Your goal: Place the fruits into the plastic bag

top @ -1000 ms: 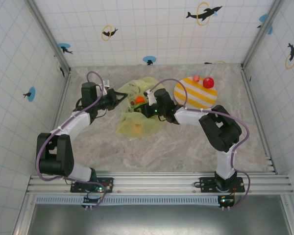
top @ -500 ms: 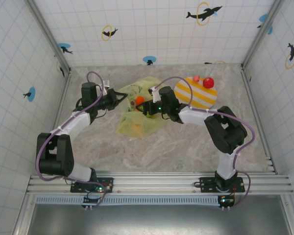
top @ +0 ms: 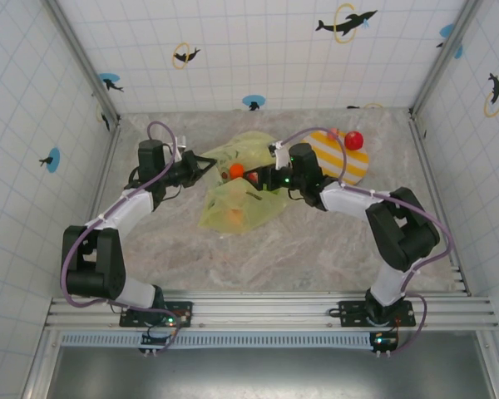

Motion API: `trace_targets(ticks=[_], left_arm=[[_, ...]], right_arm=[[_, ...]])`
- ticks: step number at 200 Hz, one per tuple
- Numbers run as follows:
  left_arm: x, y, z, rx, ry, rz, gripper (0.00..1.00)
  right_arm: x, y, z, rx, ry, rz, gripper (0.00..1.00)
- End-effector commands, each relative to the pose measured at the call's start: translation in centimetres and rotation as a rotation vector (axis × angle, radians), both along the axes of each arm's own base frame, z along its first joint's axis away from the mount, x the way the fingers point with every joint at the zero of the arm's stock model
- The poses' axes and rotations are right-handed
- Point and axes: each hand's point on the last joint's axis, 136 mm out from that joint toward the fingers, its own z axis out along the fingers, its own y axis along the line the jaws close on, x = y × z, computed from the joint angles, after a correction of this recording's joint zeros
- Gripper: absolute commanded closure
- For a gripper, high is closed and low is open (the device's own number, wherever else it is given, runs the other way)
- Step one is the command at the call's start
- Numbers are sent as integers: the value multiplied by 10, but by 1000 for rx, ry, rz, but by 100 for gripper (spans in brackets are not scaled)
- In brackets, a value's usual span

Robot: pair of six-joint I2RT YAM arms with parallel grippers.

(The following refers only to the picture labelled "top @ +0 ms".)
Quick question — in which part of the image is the aluminium side rail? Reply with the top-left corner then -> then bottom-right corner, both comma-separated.
408,108 -> 472,297
85,120 -> 122,234

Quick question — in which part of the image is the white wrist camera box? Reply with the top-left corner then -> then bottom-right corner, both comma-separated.
172,135 -> 189,161
269,140 -> 291,170

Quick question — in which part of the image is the red apple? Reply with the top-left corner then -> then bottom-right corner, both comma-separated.
343,131 -> 365,150

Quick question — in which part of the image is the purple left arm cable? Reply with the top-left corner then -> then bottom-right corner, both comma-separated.
60,120 -> 180,309

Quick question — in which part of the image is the controller board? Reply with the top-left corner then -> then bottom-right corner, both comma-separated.
369,331 -> 399,355
139,330 -> 176,355

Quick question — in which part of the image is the right controller board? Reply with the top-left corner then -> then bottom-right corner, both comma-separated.
369,331 -> 399,355

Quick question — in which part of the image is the aluminium frame post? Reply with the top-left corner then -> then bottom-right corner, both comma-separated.
410,0 -> 483,116
45,0 -> 122,128

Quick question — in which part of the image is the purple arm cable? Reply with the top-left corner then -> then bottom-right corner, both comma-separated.
274,126 -> 453,357
60,120 -> 180,309

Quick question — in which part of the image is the yellow white striped plate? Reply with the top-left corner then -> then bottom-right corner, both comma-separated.
301,129 -> 370,187

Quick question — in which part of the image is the aluminium mounting rail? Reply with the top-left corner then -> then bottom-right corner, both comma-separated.
44,290 -> 499,332

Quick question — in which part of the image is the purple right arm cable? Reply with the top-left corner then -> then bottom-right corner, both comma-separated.
274,126 -> 453,357

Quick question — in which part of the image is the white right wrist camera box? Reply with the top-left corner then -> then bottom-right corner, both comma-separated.
269,140 -> 291,170

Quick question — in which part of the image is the yellow-green avocado print plastic bag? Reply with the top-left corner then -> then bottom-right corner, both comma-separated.
197,131 -> 290,236

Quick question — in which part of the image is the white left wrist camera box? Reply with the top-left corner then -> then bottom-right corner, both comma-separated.
172,135 -> 189,161

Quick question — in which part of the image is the left controller board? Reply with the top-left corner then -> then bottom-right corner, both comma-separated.
139,330 -> 176,355

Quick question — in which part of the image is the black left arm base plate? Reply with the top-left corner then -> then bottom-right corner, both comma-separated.
119,299 -> 195,329

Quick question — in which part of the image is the white slotted cable duct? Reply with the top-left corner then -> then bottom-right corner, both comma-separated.
60,332 -> 378,348

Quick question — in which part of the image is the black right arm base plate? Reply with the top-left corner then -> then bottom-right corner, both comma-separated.
336,299 -> 417,328

